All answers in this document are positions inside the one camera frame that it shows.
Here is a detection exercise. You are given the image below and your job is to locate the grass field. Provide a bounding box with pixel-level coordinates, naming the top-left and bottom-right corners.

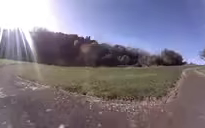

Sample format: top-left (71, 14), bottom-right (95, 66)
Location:
top-left (16, 61), bottom-right (198, 102)

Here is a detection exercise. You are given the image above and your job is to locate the wood of dark trees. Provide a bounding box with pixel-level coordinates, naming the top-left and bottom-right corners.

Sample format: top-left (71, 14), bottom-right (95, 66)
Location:
top-left (0, 26), bottom-right (188, 68)

